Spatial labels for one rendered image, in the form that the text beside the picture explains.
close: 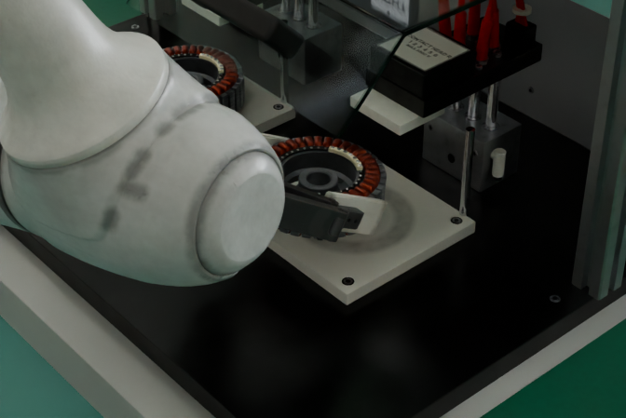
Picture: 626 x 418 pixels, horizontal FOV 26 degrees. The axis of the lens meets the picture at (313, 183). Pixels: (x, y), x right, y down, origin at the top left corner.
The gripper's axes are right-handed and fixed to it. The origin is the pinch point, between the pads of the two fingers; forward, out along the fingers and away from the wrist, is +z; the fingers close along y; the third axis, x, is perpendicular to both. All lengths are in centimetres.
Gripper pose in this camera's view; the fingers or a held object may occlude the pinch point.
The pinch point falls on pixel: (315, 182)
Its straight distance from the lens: 112.3
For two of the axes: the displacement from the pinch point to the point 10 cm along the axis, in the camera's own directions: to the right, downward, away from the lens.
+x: 3.9, -8.9, -2.2
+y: 6.5, 4.4, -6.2
